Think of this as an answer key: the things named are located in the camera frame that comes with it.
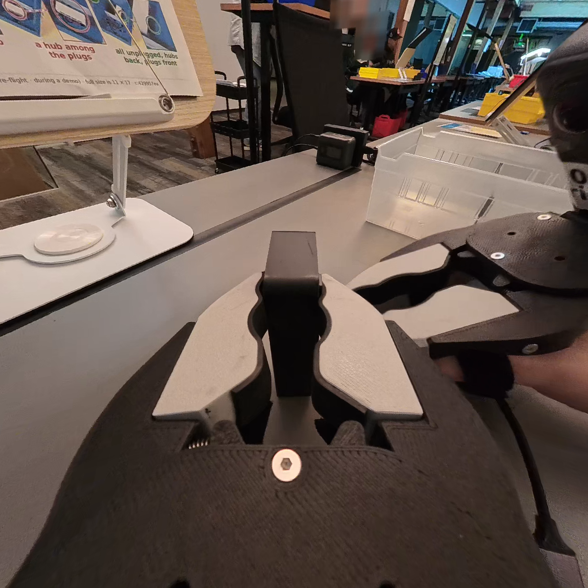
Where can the white tablet stand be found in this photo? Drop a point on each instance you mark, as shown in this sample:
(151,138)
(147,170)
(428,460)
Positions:
(510,126)

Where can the yellow storage bin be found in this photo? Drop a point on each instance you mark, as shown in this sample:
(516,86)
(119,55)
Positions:
(523,108)
(386,72)

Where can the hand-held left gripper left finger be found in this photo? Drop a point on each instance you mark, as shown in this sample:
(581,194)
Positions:
(211,363)

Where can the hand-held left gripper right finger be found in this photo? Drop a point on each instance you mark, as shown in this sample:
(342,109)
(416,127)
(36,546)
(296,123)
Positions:
(367,363)

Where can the black rolling cart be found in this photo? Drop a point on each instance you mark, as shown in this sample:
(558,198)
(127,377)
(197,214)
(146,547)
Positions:
(229,124)

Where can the red storage bin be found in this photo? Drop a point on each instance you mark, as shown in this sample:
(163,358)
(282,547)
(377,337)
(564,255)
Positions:
(386,126)

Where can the person's right hand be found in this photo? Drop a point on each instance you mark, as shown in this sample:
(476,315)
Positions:
(556,372)

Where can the clear plastic storage box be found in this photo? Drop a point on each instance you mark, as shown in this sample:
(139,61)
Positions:
(459,183)

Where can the printed paper sheet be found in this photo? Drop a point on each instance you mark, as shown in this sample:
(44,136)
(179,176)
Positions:
(464,128)

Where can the black usb hub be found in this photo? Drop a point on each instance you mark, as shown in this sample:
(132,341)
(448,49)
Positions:
(291,321)

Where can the wooden top desk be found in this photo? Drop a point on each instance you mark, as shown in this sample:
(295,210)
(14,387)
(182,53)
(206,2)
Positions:
(395,80)

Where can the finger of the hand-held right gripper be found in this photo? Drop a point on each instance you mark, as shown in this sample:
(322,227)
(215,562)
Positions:
(409,259)
(450,307)

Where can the black panel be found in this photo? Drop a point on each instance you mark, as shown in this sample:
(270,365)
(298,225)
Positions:
(312,69)

